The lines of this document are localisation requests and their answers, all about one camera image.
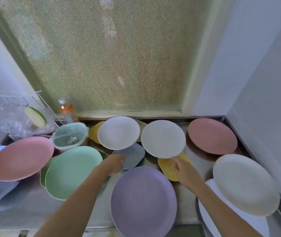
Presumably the person's left forearm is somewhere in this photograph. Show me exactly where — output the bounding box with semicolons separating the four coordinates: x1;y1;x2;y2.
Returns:
33;164;111;237

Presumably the person's right hand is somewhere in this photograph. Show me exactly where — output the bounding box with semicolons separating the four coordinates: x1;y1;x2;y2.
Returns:
171;156;204;193

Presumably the clear plastic bag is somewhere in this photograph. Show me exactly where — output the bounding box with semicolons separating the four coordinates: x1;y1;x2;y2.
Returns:
0;106;57;139

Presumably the mint green strainer bowl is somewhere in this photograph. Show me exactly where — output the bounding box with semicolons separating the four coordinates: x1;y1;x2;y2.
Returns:
49;122;90;151

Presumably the orange drink bottle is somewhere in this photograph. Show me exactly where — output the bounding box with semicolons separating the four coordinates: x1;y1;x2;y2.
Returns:
58;97;80;124

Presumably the green round plate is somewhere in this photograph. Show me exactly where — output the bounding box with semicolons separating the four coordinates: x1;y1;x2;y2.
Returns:
45;146;103;201

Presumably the beige round plate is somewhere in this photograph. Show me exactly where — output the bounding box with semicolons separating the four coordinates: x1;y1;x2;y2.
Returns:
212;154;281;217

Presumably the yellow square dish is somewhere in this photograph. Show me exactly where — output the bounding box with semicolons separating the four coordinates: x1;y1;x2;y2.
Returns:
158;151;193;182
89;120;106;145

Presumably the pink round plate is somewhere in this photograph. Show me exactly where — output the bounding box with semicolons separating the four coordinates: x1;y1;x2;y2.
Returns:
187;118;238;155
0;136;55;182

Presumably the white wire dish rack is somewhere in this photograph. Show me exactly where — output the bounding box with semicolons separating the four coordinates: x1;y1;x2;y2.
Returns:
0;90;66;142

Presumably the yellow green oval sponge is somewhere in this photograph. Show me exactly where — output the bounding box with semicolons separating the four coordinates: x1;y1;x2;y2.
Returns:
24;106;47;128

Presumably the cream square dish back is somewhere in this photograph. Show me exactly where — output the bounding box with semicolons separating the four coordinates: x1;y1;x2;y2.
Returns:
135;119;148;143

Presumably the person's left hand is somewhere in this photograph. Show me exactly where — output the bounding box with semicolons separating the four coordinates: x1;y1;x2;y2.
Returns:
98;154;125;176

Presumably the purple round plate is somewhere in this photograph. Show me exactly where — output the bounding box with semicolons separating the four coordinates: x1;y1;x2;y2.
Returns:
110;166;178;237

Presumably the white large round plate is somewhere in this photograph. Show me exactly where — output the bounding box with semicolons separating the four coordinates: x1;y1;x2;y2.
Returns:
198;179;270;237

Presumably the person's right forearm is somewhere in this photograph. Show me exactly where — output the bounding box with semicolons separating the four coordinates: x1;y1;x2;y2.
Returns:
194;181;264;237

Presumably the pale lavender small round plate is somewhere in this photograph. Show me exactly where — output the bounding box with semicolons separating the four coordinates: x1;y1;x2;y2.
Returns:
97;116;141;150

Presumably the white small round plate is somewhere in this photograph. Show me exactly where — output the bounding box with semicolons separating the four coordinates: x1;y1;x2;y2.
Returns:
140;119;187;159

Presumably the frosted glass window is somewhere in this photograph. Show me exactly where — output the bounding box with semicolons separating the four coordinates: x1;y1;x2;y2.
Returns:
0;0;230;119

